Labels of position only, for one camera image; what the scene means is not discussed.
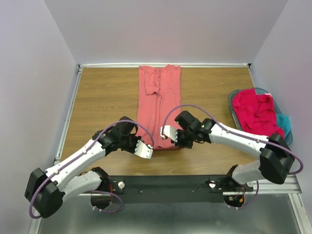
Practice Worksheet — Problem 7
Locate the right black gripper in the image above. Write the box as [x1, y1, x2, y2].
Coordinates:
[171, 128, 195, 149]

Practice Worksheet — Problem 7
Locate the salmon pink t shirt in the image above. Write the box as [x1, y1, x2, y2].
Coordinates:
[136, 64, 181, 150]

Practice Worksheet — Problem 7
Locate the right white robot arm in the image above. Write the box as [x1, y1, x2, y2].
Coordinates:
[163, 111, 294, 191]

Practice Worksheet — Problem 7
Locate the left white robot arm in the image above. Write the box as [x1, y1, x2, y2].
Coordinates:
[24, 117, 153, 219]

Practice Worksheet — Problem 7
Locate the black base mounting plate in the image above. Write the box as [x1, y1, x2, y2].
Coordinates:
[100, 175, 254, 206]

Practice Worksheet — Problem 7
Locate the magenta t shirt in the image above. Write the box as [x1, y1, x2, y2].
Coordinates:
[232, 88, 285, 137]

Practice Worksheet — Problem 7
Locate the teal plastic basket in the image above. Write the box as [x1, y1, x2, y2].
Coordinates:
[228, 89, 293, 145]

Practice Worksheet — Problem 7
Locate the teal t shirt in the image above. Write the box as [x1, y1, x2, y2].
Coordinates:
[276, 114, 291, 137]

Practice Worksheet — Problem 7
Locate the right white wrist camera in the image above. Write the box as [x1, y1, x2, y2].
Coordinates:
[160, 125, 177, 143]

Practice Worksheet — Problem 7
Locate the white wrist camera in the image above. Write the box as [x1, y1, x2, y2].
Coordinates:
[160, 125, 177, 143]
[134, 140, 153, 159]

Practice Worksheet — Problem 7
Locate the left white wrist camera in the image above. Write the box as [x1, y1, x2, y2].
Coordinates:
[134, 140, 153, 159]

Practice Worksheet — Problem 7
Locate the aluminium front rail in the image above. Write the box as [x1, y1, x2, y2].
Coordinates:
[73, 173, 303, 196]

